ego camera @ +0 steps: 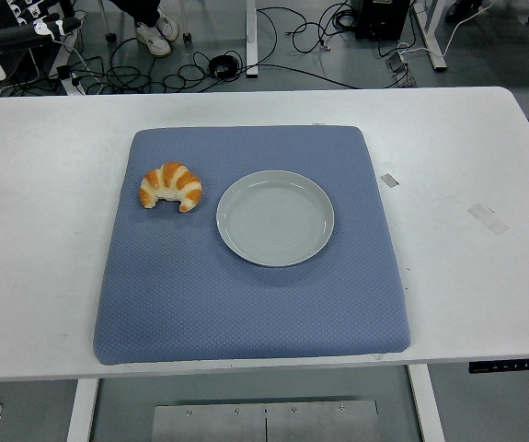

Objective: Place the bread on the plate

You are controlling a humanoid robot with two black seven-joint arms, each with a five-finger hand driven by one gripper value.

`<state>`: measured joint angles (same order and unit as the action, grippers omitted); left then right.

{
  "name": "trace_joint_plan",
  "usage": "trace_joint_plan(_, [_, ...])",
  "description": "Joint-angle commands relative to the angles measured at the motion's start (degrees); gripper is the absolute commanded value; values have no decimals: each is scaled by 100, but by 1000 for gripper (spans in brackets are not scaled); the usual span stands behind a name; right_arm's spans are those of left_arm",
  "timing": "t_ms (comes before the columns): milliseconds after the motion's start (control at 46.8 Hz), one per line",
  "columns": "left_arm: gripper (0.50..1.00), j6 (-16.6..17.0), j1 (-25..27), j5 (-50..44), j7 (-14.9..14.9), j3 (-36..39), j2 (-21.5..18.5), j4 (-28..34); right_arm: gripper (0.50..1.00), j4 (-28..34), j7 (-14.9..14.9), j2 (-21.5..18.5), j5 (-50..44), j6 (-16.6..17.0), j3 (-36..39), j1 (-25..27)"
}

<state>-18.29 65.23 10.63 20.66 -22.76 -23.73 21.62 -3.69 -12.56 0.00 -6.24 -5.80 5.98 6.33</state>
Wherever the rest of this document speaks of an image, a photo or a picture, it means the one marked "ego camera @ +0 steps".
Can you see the white desk leg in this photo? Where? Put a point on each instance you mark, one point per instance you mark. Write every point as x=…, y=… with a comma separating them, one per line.
x=72, y=85
x=432, y=37
x=251, y=37

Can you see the croissant bread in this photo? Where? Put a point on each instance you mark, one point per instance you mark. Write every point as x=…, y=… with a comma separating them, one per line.
x=172, y=182

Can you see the black plug adapter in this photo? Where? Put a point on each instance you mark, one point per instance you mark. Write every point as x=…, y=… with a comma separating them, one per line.
x=65, y=72

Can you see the grey round plate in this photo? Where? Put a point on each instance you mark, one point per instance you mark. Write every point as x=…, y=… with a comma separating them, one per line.
x=275, y=221

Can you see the black table control panel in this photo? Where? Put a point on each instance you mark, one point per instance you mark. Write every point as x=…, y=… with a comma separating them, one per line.
x=512, y=366

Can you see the white table leg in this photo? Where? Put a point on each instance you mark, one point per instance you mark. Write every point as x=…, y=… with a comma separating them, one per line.
x=427, y=405
x=82, y=410

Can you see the blue quilted mat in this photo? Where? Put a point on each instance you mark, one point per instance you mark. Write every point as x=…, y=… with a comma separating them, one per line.
x=245, y=313

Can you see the person's foot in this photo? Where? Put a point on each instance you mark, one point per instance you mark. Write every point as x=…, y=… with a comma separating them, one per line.
x=168, y=25
x=152, y=40
x=462, y=9

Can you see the person's leg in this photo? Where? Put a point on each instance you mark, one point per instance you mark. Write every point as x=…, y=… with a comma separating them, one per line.
x=140, y=9

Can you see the large black cabinet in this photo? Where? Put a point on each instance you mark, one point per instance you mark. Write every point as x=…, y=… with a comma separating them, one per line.
x=25, y=66

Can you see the large tape piece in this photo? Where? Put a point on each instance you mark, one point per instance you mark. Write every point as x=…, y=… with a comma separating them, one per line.
x=488, y=219

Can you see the small tape piece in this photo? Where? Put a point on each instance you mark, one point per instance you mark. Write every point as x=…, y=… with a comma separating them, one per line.
x=389, y=180

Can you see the chair leg with caster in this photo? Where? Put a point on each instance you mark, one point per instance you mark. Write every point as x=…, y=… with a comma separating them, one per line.
x=110, y=27

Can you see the black equipment box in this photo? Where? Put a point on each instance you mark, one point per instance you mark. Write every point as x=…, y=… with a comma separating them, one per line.
x=379, y=18

